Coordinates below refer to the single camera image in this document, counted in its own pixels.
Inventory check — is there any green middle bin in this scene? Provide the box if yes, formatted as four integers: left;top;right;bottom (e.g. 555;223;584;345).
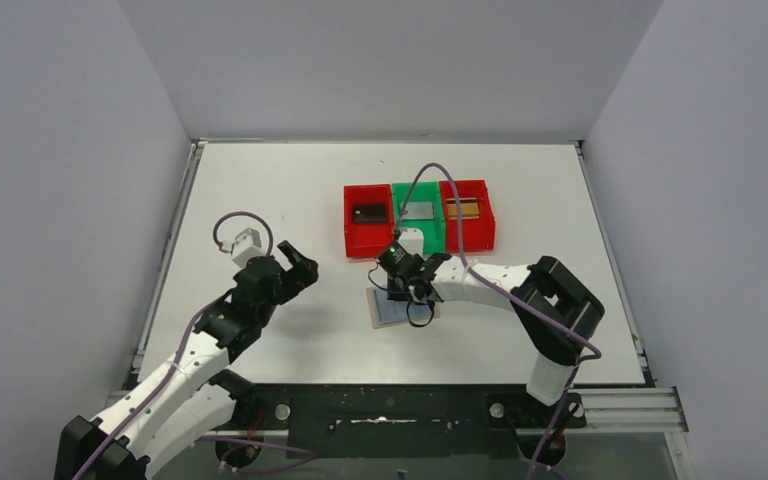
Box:
391;182;446;256

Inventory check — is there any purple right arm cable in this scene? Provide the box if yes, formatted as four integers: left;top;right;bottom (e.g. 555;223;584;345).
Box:
393;162;604;480

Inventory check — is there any gold credit card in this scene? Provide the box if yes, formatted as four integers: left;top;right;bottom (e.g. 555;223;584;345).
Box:
446;197;481;220

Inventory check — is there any right red bin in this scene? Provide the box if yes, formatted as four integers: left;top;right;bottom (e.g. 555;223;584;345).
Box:
439;179;496;254

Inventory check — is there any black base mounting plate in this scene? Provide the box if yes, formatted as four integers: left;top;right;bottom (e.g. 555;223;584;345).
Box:
219;382;587;464

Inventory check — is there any beige card holder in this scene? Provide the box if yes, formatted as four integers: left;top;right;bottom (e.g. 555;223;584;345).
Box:
366;287;437;329

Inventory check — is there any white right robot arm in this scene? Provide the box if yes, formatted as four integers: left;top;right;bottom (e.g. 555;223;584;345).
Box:
376;242;605;427

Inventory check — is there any left red bin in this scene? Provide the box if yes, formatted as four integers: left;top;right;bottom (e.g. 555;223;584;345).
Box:
343;184;394;259

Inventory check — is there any aluminium rail frame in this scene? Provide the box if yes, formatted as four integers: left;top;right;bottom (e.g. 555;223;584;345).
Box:
573;387;689;434

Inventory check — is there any black credit card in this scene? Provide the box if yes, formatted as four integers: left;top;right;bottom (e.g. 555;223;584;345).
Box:
351;202;390;224

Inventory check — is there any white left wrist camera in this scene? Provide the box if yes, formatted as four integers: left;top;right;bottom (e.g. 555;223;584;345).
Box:
230;228;266;269

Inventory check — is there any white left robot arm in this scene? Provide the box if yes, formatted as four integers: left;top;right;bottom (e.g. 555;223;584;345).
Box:
54;241;319;479

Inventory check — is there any silver credit card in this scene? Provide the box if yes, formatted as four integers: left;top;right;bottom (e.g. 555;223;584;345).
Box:
401;201;436;221

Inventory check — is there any red bin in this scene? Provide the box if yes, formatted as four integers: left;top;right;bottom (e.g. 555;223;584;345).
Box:
439;179;496;254
343;184;394;259

